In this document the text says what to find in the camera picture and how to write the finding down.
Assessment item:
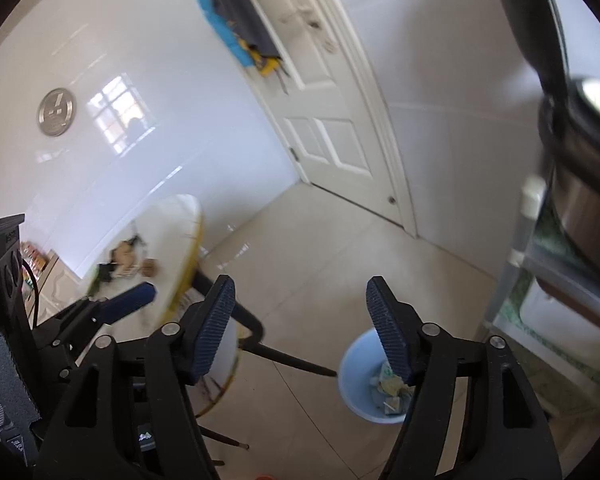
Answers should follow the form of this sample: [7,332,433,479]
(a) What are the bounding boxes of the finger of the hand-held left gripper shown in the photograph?
[37,332,101,381]
[32,281,157,333]

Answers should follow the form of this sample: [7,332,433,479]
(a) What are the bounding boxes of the dark grey apron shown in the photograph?
[200,0,293,93]

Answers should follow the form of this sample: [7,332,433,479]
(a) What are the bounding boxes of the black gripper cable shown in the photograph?
[22,257,39,322]

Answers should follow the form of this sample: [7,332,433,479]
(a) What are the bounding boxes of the blue plastic bin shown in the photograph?
[338,329,421,423]

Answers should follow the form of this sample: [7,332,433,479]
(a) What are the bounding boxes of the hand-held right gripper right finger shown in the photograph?
[366,275,563,480]

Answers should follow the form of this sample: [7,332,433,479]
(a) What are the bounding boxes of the cream counter cabinet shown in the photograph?
[17,240,88,326]

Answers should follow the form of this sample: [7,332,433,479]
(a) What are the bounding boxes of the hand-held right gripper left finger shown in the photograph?
[32,274,237,480]

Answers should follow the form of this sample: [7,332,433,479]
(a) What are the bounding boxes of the steel rice cooker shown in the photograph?
[490,0,600,271]

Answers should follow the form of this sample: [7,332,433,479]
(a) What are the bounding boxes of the white panel door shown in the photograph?
[240,0,418,238]

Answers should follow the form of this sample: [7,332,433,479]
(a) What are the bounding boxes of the round wall clock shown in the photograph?
[36,87,77,137]

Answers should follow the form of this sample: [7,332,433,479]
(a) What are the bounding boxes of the round marble table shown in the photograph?
[77,194,338,453]

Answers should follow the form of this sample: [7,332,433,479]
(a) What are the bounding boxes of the metal storage rack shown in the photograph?
[482,175,600,418]

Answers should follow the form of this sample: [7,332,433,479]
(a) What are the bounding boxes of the metal door handle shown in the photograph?
[280,0,338,53]

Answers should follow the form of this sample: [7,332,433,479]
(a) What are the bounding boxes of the white container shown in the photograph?
[519,277,600,373]

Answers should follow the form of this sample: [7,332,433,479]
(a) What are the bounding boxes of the blue apron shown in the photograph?
[185,0,258,67]

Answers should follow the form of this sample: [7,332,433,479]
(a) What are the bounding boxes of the colourful wrappers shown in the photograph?
[380,362,413,401]

